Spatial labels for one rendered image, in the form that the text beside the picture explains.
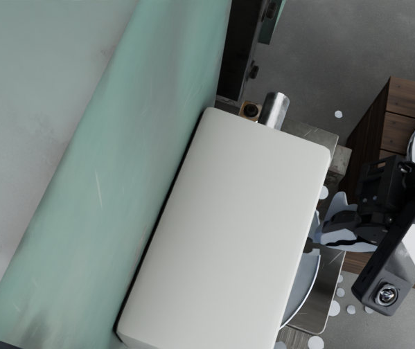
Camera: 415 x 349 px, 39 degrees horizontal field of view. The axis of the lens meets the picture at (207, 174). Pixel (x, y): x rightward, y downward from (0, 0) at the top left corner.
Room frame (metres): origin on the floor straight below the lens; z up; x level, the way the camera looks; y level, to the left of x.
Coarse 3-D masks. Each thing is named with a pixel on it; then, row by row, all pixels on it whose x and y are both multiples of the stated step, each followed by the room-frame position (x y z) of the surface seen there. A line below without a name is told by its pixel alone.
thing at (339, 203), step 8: (336, 200) 0.25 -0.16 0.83; (344, 200) 0.25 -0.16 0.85; (328, 208) 0.24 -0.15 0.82; (336, 208) 0.24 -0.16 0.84; (344, 208) 0.24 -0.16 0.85; (352, 208) 0.23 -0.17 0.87; (328, 216) 0.23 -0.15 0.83; (320, 224) 0.22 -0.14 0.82; (320, 232) 0.21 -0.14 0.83; (336, 232) 0.20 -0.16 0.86; (344, 232) 0.20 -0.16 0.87; (352, 232) 0.20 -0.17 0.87; (320, 240) 0.21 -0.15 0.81; (328, 240) 0.20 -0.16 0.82; (336, 240) 0.20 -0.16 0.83
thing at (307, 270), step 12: (312, 228) 0.23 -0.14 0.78; (312, 240) 0.21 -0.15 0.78; (312, 252) 0.20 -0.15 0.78; (300, 264) 0.18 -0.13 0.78; (312, 264) 0.18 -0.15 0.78; (300, 276) 0.16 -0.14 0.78; (312, 276) 0.17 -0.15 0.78; (300, 288) 0.15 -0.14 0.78; (288, 300) 0.13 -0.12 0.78; (300, 300) 0.14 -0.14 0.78; (288, 312) 0.12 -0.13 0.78
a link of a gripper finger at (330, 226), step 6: (336, 216) 0.21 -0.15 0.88; (342, 216) 0.21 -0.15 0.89; (348, 216) 0.21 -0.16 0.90; (354, 216) 0.21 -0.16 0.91; (360, 216) 0.21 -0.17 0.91; (324, 222) 0.22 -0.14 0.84; (330, 222) 0.21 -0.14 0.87; (336, 222) 0.21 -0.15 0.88; (342, 222) 0.20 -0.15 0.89; (348, 222) 0.20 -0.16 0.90; (354, 222) 0.20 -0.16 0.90; (360, 222) 0.20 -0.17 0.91; (366, 222) 0.21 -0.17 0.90; (324, 228) 0.21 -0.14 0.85; (330, 228) 0.21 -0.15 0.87; (336, 228) 0.20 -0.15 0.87; (342, 228) 0.20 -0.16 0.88; (348, 228) 0.20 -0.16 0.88; (354, 228) 0.20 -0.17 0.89
